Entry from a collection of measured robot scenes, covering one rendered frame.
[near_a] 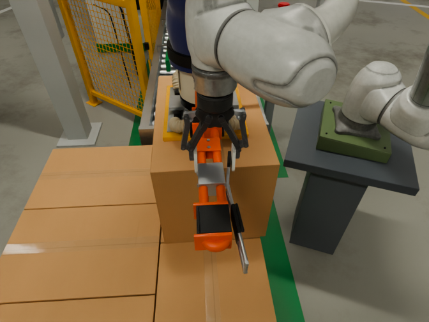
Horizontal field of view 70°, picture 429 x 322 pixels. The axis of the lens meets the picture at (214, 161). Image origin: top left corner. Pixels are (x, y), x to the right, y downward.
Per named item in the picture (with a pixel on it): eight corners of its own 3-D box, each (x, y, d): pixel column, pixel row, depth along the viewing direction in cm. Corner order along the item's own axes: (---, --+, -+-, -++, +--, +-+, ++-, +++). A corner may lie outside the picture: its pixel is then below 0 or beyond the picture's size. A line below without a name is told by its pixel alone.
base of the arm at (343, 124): (371, 108, 139) (377, 98, 135) (380, 140, 124) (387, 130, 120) (331, 102, 141) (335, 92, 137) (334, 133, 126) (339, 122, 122)
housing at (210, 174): (196, 176, 77) (196, 162, 74) (223, 174, 77) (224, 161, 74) (197, 197, 72) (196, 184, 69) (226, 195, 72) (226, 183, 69)
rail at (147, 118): (165, 16, 345) (163, -1, 332) (170, 16, 346) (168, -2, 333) (143, 154, 178) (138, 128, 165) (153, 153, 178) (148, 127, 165)
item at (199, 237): (194, 216, 68) (193, 202, 64) (227, 214, 68) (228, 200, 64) (195, 250, 61) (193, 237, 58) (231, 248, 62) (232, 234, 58)
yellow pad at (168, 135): (167, 89, 127) (166, 78, 123) (191, 88, 127) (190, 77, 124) (162, 142, 102) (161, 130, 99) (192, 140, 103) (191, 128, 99)
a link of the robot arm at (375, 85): (356, 96, 135) (378, 49, 119) (392, 119, 125) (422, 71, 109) (332, 108, 128) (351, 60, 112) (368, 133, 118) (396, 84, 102)
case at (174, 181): (167, 144, 163) (158, 75, 135) (242, 140, 165) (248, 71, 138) (164, 244, 119) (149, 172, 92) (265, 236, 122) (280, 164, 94)
